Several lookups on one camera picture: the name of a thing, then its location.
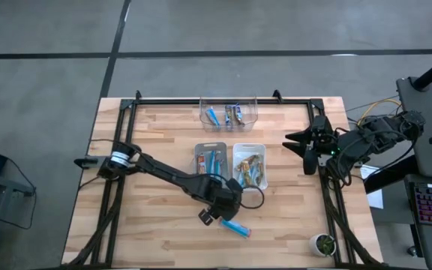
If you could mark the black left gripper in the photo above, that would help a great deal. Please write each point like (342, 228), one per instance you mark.
(227, 204)

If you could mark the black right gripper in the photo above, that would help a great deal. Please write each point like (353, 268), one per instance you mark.
(324, 142)

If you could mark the light blue granola bar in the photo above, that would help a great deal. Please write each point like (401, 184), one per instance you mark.
(219, 168)
(236, 228)
(211, 161)

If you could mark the blue and orange granola bar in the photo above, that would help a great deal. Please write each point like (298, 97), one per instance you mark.
(201, 163)

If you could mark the dark blue granola bar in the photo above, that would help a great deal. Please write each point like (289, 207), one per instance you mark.
(239, 114)
(230, 118)
(213, 118)

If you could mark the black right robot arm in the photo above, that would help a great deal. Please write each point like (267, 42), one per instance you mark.
(358, 142)

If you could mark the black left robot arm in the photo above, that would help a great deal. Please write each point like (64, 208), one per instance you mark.
(171, 176)

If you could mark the grey plastic bin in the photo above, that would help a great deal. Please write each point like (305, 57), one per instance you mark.
(224, 150)

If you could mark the white plastic bin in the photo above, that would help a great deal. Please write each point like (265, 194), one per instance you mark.
(238, 150)

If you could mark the clear plastic bin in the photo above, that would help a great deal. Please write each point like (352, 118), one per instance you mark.
(251, 116)

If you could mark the black cart crossbar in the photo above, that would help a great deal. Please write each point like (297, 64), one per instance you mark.
(388, 176)

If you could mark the white paper sheet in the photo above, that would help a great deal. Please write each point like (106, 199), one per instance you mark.
(376, 199)

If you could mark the small potted plant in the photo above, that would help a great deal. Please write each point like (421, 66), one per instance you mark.
(323, 245)

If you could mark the black metal side stand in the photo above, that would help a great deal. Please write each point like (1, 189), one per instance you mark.
(9, 185)

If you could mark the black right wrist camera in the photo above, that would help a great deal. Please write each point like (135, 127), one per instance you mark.
(311, 165)

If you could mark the black aluminium table frame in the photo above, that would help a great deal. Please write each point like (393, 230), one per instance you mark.
(171, 101)

